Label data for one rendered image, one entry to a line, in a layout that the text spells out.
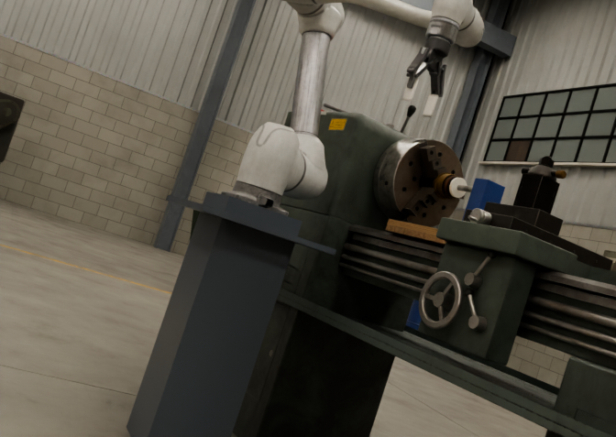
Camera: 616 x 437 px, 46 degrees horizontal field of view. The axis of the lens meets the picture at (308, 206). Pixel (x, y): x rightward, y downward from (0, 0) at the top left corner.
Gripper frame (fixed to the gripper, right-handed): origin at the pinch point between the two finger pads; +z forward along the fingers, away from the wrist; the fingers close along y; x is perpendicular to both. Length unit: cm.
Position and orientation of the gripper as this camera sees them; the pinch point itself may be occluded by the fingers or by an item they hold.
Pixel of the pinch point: (418, 104)
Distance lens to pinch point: 220.0
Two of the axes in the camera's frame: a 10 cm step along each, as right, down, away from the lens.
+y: -5.6, -2.4, -8.0
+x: 7.7, 2.2, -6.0
